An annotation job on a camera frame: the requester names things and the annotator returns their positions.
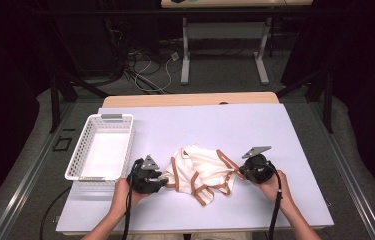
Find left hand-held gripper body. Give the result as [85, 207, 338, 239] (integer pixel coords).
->
[126, 154, 163, 195]

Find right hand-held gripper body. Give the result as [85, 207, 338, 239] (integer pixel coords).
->
[240, 145, 278, 185]

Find cream baby bodysuit brown trim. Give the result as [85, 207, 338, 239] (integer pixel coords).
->
[161, 143, 247, 207]

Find person's right hand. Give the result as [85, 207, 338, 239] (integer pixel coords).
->
[256, 169, 291, 209]

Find person's left hand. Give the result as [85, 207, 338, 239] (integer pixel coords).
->
[109, 177, 149, 218]

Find white perforated plastic basket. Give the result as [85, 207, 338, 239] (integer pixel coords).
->
[64, 113, 136, 186]

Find light wooden table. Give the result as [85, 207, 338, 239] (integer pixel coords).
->
[102, 91, 280, 108]

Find black metal stand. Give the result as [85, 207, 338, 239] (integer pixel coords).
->
[276, 68, 335, 134]
[49, 71, 109, 134]

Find white-legged background desk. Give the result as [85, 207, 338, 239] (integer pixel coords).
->
[160, 0, 313, 86]

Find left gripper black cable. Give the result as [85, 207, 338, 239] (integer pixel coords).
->
[121, 158, 144, 240]

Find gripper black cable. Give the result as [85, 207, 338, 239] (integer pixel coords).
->
[266, 161, 283, 240]
[121, 158, 144, 240]

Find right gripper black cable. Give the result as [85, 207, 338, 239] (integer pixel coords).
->
[266, 161, 283, 240]

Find aluminium floor rail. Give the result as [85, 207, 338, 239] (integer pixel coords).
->
[0, 103, 76, 240]
[309, 101, 375, 240]

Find white floor cable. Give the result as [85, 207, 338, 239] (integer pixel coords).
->
[134, 54, 173, 94]

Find black floor cable bundle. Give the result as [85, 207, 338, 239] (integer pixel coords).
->
[106, 16, 163, 88]

